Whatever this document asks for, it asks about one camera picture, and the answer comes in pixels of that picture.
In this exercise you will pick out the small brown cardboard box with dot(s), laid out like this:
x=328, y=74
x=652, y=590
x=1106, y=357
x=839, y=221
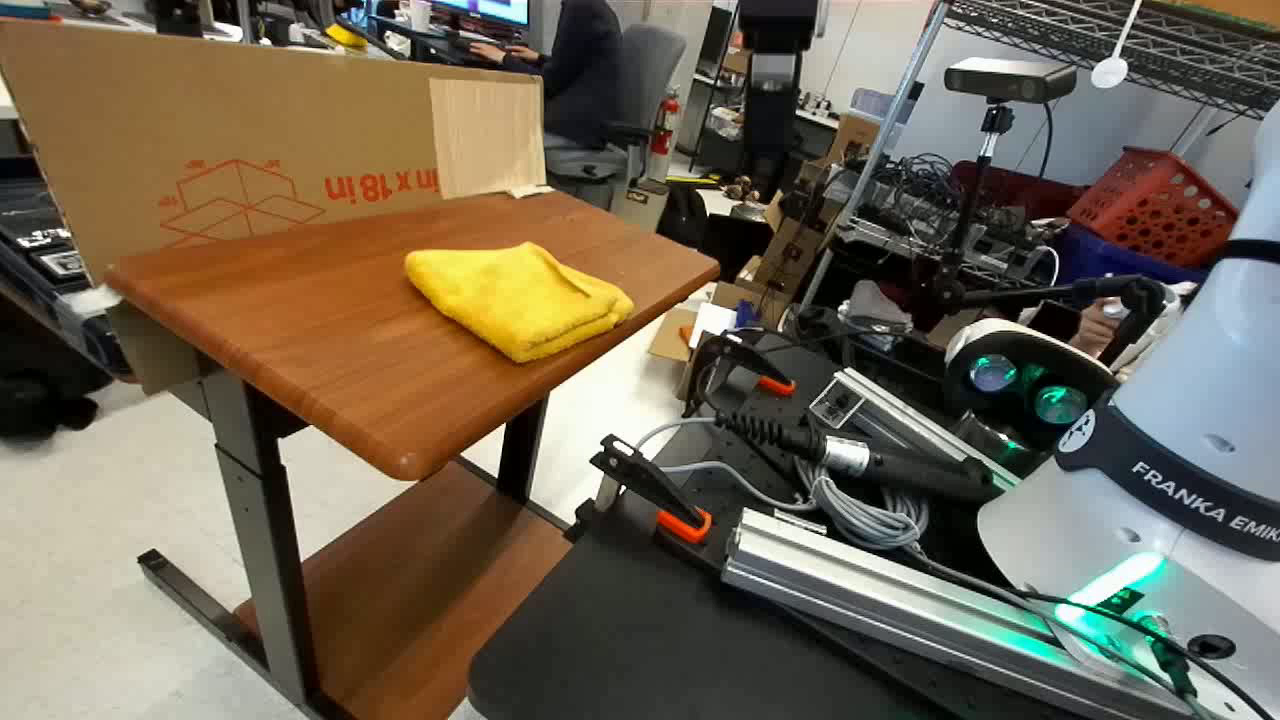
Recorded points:
x=721, y=322

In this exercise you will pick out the long aluminium extrusion rail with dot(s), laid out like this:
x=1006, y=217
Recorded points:
x=881, y=593

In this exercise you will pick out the tall black equipment column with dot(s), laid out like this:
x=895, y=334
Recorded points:
x=774, y=92

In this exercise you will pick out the white hanging round ladle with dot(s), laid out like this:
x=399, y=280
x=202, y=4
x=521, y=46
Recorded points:
x=1109, y=69

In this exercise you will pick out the short aluminium profile block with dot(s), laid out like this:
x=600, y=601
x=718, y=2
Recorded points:
x=895, y=412

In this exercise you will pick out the computer monitor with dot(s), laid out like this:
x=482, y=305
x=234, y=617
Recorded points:
x=487, y=11

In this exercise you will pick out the black camera on stand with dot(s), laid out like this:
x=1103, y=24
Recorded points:
x=1006, y=76

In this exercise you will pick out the large brown cardboard box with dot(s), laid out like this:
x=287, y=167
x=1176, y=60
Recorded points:
x=202, y=132

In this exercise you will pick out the person in dark clothing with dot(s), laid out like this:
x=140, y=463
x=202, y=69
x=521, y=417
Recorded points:
x=583, y=65

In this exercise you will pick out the yellow terry towel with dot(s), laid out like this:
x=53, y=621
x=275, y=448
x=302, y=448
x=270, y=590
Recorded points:
x=512, y=300

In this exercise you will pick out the black metal table frame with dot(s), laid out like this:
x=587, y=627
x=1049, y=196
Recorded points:
x=263, y=534

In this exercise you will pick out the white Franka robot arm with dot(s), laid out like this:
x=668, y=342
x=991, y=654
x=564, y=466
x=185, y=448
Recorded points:
x=1202, y=403

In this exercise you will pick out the grey office chair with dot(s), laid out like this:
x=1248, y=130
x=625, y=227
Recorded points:
x=640, y=92

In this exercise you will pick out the wooden lower shelf board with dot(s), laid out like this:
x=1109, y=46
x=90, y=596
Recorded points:
x=425, y=586

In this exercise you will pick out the red plastic basket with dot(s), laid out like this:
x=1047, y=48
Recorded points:
x=1154, y=204

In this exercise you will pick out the blue plastic bin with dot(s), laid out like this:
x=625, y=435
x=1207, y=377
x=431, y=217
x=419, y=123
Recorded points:
x=1106, y=258

